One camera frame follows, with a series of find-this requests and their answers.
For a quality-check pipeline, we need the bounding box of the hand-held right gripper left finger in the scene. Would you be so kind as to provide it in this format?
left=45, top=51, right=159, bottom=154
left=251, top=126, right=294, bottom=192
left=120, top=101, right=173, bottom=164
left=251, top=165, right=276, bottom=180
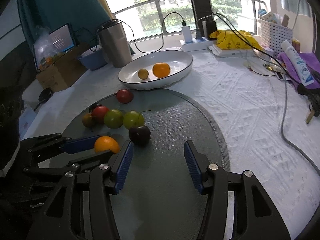
left=26, top=140, right=134, bottom=240

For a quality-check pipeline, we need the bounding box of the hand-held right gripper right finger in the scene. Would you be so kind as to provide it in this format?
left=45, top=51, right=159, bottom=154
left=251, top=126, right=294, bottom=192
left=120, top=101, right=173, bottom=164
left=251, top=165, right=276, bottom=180
left=184, top=140, right=292, bottom=240

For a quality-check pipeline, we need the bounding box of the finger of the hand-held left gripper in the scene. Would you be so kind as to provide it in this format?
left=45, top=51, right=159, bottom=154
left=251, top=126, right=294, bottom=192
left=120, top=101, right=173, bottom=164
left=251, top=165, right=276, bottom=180
left=20, top=133, right=100, bottom=167
left=23, top=150, right=115, bottom=179

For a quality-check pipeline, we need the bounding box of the orange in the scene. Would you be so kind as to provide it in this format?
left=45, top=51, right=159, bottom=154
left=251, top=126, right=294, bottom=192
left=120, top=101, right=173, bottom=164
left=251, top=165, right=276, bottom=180
left=94, top=136, right=120, bottom=155
left=152, top=63, right=172, bottom=78

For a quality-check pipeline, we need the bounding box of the yellow-brown plum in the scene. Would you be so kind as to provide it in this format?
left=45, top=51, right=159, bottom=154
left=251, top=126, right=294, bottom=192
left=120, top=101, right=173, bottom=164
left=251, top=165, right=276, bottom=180
left=82, top=113, right=95, bottom=128

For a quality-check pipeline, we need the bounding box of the large dark plum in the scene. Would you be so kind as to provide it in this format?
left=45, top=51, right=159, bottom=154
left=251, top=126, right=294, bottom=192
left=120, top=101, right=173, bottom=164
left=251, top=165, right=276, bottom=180
left=128, top=125, right=151, bottom=146

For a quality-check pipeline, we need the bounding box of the green apple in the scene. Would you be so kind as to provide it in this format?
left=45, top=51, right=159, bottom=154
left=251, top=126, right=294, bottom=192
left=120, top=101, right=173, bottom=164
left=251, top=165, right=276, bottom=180
left=104, top=109, right=124, bottom=129

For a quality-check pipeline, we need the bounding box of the green plum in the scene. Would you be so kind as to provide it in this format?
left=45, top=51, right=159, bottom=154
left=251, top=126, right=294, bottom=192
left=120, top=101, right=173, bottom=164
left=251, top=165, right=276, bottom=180
left=123, top=110, right=145, bottom=128

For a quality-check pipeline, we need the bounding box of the red apple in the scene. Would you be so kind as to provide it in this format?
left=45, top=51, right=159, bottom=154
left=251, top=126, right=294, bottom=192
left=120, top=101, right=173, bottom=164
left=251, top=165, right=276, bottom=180
left=116, top=89, right=134, bottom=104

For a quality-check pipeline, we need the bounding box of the white bowl with dark rim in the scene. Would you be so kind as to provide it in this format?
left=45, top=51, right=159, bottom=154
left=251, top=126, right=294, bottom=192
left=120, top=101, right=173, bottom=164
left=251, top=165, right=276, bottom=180
left=118, top=50, right=193, bottom=90

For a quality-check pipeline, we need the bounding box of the grey round placemat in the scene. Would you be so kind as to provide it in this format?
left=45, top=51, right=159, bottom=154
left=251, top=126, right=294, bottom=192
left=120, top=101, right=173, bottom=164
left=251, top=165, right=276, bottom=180
left=47, top=88, right=230, bottom=240

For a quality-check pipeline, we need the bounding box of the white paper leaflet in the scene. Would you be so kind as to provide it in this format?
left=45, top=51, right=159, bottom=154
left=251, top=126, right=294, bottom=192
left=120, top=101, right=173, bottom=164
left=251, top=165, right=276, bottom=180
left=19, top=105, right=38, bottom=138

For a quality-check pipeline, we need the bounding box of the small black object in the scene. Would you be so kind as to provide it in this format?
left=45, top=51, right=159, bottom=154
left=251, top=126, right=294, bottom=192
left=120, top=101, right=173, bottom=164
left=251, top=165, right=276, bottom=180
left=39, top=89, right=53, bottom=103

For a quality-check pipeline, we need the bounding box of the cardboard box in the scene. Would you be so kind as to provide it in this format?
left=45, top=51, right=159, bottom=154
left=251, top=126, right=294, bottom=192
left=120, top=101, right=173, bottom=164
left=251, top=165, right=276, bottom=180
left=35, top=43, right=88, bottom=93

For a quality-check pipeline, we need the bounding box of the blue plastic bowl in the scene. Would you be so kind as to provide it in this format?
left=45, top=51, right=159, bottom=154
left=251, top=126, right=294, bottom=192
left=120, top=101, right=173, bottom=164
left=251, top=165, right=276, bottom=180
left=77, top=47, right=107, bottom=71

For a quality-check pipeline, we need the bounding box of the clear plastic bag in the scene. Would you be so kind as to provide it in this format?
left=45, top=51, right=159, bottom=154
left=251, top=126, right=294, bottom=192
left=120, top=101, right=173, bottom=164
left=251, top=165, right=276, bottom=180
left=34, top=26, right=64, bottom=69

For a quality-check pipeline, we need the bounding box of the stainless steel tumbler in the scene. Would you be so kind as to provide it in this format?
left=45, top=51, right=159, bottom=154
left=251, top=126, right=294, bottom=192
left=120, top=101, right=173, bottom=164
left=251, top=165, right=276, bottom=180
left=96, top=19, right=133, bottom=68

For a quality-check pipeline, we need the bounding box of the tablet with lit screen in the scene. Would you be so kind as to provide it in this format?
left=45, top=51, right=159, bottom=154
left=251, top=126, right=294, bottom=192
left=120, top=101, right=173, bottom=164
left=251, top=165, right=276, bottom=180
left=33, top=23, right=77, bottom=71

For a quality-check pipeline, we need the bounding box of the white wipes pack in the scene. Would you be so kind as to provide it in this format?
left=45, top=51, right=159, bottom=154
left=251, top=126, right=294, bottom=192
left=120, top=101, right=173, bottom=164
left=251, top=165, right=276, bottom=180
left=207, top=44, right=253, bottom=57

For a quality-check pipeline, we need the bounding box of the white power strip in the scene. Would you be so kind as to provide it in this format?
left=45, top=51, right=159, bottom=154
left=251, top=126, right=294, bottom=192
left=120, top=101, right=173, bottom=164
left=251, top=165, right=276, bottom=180
left=179, top=37, right=215, bottom=52

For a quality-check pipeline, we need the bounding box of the white charger plug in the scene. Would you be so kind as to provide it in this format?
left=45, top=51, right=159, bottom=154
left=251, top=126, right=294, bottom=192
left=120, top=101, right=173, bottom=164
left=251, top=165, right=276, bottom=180
left=181, top=20, right=192, bottom=43

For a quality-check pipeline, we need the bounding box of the yellow plastic bag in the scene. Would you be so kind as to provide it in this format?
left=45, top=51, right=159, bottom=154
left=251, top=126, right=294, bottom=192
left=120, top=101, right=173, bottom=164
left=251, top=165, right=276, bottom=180
left=209, top=29, right=264, bottom=52

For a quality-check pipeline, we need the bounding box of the key bunch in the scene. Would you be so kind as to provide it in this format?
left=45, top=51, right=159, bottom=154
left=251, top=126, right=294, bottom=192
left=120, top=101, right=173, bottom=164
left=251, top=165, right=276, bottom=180
left=297, top=84, right=320, bottom=124

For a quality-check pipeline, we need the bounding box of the black power adapter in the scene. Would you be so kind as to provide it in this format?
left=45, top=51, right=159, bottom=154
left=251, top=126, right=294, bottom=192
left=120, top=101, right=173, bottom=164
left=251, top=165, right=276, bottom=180
left=202, top=20, right=217, bottom=40

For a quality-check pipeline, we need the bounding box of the teal hanging cloth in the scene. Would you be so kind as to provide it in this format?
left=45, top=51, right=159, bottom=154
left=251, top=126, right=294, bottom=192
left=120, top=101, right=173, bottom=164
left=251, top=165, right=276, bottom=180
left=17, top=0, right=113, bottom=55

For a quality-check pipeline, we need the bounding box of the white tube with blue print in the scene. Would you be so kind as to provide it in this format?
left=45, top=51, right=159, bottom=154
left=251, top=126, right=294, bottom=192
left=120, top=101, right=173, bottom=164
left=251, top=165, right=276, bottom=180
left=281, top=40, right=315, bottom=86

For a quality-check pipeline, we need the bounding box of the black balcony railing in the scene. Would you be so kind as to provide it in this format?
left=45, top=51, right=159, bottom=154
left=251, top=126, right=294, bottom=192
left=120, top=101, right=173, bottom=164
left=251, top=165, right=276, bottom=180
left=112, top=0, right=267, bottom=43

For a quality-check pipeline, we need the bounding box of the white lattice basket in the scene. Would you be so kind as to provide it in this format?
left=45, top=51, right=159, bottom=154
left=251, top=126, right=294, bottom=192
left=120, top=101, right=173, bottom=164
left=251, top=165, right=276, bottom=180
left=257, top=17, right=293, bottom=58

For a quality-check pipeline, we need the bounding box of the purple cloth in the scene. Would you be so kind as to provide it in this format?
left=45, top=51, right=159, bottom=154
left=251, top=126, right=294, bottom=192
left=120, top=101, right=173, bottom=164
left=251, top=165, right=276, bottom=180
left=277, top=51, right=320, bottom=90

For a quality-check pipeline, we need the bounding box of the black window pillar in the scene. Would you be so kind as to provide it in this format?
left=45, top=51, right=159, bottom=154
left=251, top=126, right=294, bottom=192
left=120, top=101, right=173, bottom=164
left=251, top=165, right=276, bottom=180
left=186, top=0, right=213, bottom=39

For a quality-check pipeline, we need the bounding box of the blue and white carton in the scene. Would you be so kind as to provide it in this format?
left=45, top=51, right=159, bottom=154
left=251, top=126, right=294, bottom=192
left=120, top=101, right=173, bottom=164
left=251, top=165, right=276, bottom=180
left=259, top=10, right=281, bottom=25

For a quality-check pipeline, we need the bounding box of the grey cable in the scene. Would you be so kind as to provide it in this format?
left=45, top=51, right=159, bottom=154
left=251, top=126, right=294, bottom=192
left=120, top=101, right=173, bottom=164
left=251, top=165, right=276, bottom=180
left=280, top=2, right=320, bottom=175

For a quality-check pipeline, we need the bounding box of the black adapter cable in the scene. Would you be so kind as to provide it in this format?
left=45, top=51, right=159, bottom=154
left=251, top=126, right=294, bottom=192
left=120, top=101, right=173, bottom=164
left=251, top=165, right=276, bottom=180
left=196, top=12, right=288, bottom=74

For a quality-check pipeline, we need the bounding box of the black charger cable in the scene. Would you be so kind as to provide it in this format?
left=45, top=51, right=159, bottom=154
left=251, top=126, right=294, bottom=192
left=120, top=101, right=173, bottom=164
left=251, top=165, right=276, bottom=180
left=115, top=12, right=185, bottom=54

